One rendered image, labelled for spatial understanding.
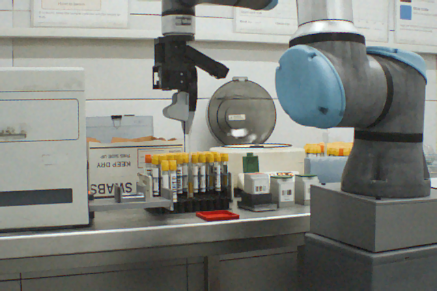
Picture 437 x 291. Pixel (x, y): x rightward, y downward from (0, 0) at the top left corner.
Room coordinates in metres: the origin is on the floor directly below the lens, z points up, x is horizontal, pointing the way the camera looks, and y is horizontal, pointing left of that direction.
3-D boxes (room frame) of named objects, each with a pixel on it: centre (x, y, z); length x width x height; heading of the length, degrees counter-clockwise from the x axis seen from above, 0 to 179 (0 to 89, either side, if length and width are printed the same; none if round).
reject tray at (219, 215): (1.17, 0.01, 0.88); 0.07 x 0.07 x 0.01; 22
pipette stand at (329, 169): (1.42, -0.26, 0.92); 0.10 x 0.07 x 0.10; 104
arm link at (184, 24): (1.27, 0.08, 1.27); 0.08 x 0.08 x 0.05
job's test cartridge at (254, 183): (1.28, -0.08, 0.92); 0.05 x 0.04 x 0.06; 23
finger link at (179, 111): (1.26, 0.08, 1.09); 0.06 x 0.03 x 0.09; 112
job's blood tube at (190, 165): (1.28, 0.06, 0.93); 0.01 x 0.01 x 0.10; 22
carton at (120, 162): (1.54, 0.25, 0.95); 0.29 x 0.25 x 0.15; 22
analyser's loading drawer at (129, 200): (1.14, 0.20, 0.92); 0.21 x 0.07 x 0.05; 112
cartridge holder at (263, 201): (1.28, -0.08, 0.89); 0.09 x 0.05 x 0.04; 23
